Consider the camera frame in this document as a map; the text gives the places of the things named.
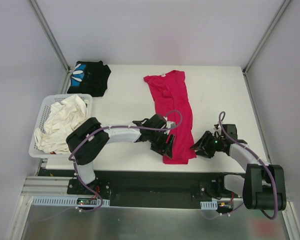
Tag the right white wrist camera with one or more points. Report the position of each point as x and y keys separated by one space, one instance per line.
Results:
x=216 y=129

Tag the aluminium frame post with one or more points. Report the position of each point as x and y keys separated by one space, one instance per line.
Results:
x=49 y=34
x=266 y=35

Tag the white plastic laundry basket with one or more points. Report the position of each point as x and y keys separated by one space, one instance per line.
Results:
x=43 y=115

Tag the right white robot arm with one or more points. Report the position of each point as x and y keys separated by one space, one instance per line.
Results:
x=263 y=185

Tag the left white cable duct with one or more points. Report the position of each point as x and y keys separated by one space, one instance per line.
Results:
x=64 y=201

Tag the black folded t shirt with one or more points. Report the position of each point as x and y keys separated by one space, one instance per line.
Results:
x=89 y=77

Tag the cream t shirt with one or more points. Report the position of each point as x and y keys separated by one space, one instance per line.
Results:
x=65 y=117

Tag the white cable duct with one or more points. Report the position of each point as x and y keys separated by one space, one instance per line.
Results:
x=209 y=205
x=64 y=201

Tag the left aluminium frame post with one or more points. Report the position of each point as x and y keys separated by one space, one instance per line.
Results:
x=49 y=34

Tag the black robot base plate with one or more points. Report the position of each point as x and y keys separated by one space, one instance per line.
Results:
x=143 y=189

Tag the right white cable duct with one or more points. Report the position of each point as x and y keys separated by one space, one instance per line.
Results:
x=209 y=205

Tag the pink t shirt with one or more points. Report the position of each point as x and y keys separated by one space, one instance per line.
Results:
x=170 y=96

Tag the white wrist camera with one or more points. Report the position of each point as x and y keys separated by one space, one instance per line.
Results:
x=216 y=129
x=170 y=125

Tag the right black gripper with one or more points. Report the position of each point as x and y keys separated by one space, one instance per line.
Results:
x=209 y=145

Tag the right aluminium frame post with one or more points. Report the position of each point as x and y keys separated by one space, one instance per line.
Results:
x=266 y=35

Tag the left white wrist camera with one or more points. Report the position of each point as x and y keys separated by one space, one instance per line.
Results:
x=170 y=125

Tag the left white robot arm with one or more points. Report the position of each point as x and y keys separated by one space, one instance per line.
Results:
x=88 y=140

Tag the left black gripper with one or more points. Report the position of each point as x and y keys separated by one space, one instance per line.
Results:
x=160 y=142

